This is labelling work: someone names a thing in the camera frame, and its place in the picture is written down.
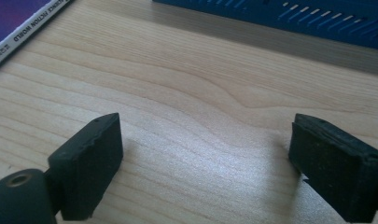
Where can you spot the purple paperback book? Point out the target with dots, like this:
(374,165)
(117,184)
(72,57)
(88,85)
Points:
(9,21)

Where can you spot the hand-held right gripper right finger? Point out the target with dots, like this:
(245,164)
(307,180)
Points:
(336,174)

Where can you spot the blue plastic file rack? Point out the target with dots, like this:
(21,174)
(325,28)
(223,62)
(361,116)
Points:
(333,29)

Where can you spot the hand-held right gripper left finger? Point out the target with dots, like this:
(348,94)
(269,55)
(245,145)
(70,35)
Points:
(84,174)

